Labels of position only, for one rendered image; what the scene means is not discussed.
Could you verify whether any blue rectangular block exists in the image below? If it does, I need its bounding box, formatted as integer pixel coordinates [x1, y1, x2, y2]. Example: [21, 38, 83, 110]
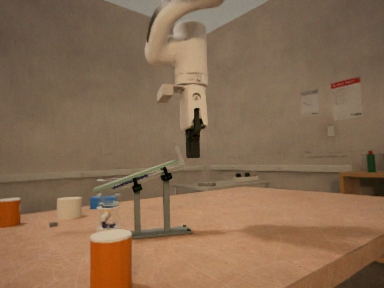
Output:
[90, 196, 97, 210]

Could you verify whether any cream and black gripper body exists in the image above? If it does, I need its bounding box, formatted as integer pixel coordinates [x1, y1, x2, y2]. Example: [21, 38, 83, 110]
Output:
[177, 85, 208, 131]

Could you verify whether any beige cylinder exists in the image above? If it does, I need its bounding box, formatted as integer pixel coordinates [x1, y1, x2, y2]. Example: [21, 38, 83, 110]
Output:
[57, 197, 81, 220]

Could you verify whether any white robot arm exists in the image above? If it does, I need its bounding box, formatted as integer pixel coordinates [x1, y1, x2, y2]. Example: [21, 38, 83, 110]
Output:
[145, 0, 225, 103]

